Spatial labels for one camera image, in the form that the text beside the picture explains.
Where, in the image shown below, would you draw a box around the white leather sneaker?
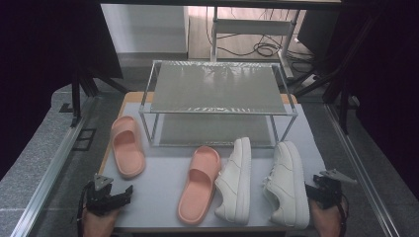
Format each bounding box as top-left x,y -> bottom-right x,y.
213,136 -> 253,226
262,140 -> 311,230

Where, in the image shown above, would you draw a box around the person's left hand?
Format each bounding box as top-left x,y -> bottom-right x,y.
82,206 -> 122,237

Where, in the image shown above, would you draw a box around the black floor cables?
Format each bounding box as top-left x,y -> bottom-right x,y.
206,6 -> 315,65

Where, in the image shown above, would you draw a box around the white metal desk frame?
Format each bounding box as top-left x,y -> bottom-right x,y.
209,6 -> 296,80

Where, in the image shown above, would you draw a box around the white table mat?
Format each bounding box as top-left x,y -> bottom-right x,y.
98,102 -> 328,230

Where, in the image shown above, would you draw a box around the hand-held gripper black cable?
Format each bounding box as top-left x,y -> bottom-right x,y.
338,193 -> 350,237
76,182 -> 94,237

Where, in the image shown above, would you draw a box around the black metal stand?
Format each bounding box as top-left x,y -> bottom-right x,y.
69,63 -> 130,128
292,13 -> 381,135

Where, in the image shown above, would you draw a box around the pink rubber slipper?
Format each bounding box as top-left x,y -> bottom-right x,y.
177,145 -> 222,226
110,116 -> 147,180

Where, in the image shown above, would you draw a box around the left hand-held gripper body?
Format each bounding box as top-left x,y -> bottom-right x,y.
84,173 -> 124,217

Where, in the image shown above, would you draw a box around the left hand-held gripper black cable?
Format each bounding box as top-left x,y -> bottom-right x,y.
76,182 -> 94,237

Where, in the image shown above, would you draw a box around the aluminium rail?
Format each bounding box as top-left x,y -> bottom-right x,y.
9,95 -> 101,237
324,103 -> 401,237

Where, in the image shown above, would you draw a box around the right hand-held gripper black cable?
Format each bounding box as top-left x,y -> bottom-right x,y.
338,193 -> 350,237

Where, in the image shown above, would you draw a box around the person's right hand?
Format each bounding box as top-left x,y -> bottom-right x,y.
309,197 -> 348,237

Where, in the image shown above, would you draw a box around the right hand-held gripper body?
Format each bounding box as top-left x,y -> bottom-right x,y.
304,168 -> 359,210

